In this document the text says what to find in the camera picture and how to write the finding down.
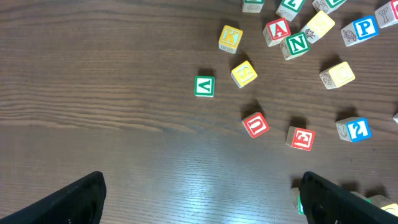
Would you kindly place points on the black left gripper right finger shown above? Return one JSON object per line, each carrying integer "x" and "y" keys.
{"x": 324, "y": 202}

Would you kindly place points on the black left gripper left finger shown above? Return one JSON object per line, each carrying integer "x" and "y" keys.
{"x": 80, "y": 202}

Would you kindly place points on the green R block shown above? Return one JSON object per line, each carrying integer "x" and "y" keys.
{"x": 296, "y": 201}

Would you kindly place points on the green B block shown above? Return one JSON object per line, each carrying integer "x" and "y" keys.
{"x": 385, "y": 204}

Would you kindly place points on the red E block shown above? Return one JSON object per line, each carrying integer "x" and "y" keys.
{"x": 300, "y": 138}

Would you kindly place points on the blue 2 block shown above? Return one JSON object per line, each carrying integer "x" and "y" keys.
{"x": 353, "y": 129}

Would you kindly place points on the red U block lower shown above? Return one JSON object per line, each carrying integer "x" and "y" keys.
{"x": 255, "y": 124}

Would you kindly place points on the red u block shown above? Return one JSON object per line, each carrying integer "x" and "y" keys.
{"x": 386, "y": 15}
{"x": 255, "y": 124}

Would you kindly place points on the yellow C block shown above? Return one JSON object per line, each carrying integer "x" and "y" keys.
{"x": 337, "y": 76}

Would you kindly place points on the yellow S block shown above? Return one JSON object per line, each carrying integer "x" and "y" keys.
{"x": 243, "y": 74}

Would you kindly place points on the green N block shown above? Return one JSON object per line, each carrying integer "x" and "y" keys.
{"x": 294, "y": 46}

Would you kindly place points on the green V block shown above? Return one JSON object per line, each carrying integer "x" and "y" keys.
{"x": 204, "y": 86}

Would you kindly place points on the red A block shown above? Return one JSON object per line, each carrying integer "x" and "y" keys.
{"x": 276, "y": 31}

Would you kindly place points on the yellow block near Z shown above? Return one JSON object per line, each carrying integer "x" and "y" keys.
{"x": 318, "y": 26}

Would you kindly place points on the blue P block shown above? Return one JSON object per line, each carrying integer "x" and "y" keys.
{"x": 360, "y": 30}

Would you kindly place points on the yellow K block left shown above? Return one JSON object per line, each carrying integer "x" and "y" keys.
{"x": 229, "y": 39}

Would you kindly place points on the green Z block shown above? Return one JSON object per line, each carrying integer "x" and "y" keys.
{"x": 327, "y": 6}

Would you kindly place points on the green L block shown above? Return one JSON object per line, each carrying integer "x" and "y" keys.
{"x": 288, "y": 9}

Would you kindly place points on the red U block upper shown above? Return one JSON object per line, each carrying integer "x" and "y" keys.
{"x": 386, "y": 15}

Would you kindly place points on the green block far top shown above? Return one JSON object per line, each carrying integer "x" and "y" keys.
{"x": 252, "y": 6}

